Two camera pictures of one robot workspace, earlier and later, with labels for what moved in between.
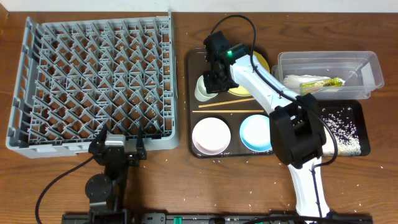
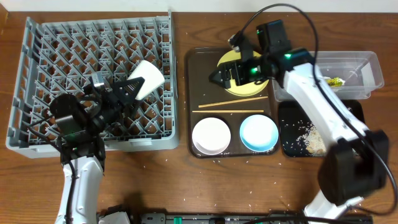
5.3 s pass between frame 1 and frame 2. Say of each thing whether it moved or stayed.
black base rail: stayed
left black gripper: moved
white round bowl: stayed
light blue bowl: stayed
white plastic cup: moved
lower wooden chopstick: stayed
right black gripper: moved
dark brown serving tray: stayed
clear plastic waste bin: stayed
